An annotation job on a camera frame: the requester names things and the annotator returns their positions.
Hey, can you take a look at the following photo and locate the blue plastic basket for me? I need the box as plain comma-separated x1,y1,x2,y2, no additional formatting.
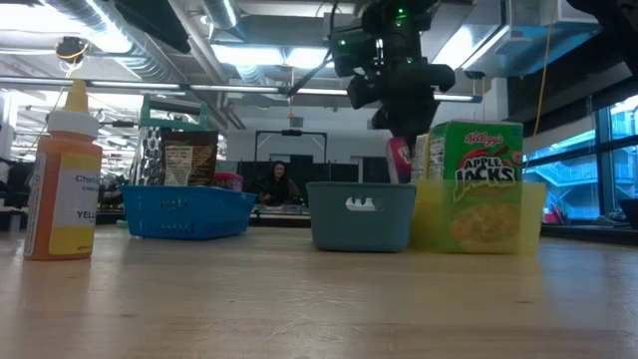
122,184,257,242

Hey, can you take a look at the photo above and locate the red Froot Loops box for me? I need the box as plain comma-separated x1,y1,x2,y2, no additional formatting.
386,137,414,184

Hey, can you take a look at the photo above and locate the yellow hanging cord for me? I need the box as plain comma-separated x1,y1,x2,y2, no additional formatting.
531,0,557,142

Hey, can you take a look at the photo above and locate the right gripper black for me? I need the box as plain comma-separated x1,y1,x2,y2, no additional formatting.
331,0,458,152

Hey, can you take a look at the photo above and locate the person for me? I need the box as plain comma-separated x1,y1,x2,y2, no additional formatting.
258,160,301,207

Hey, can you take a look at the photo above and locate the brown paper packet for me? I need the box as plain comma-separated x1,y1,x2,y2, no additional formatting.
159,130,219,188

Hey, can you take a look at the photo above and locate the yellow plastic basket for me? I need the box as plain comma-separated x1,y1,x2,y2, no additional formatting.
408,179,547,255

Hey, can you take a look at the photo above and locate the red spice jar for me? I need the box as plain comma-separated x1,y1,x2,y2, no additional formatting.
213,172,244,192

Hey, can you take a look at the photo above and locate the black frame stand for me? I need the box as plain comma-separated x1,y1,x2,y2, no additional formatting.
253,129,329,164

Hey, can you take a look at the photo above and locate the green packaged sponge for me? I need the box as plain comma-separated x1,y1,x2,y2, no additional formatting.
427,120,524,253

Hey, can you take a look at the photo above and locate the orange yellow-capped squeeze bottle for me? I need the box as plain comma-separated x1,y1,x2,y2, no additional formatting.
23,79,105,262

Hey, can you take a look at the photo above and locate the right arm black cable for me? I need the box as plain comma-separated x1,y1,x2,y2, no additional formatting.
286,0,341,99

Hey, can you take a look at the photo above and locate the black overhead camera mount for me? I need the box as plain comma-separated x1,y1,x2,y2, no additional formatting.
54,35,91,64

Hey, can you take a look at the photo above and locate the rig light bar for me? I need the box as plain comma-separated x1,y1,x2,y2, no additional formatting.
0,70,485,104

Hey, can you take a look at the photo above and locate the black cabinet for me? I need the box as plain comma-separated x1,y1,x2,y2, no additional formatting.
234,160,390,183

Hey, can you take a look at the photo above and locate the teal-framed metal box grater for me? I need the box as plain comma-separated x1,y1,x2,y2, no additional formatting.
130,94,208,186

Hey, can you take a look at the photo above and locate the grey-teal plastic basket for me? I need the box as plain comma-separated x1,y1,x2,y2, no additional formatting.
305,180,418,253

